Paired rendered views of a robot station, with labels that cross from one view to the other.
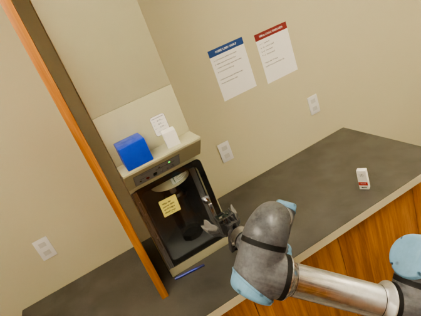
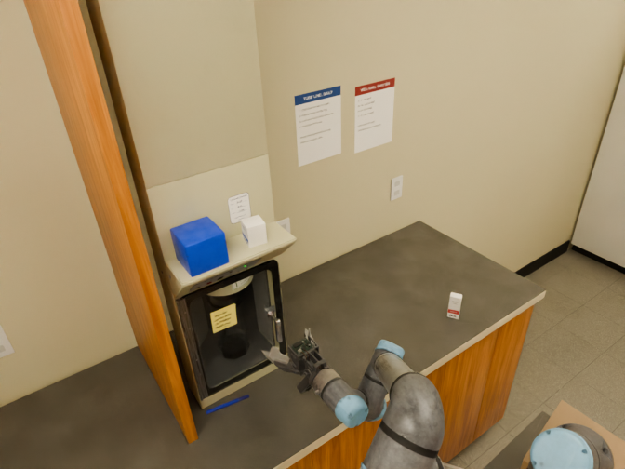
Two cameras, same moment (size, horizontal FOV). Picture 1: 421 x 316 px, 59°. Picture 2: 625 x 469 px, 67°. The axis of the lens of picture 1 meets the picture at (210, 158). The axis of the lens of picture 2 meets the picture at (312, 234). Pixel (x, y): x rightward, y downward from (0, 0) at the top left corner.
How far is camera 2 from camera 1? 0.45 m
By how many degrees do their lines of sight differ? 17
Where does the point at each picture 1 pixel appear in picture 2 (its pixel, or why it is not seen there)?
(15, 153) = not seen: outside the picture
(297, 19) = (408, 78)
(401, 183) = (494, 318)
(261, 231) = (420, 430)
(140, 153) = (214, 254)
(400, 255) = (547, 455)
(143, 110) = (223, 184)
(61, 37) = (130, 54)
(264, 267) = not seen: outside the picture
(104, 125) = (163, 200)
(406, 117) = (481, 217)
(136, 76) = (225, 135)
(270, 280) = not seen: outside the picture
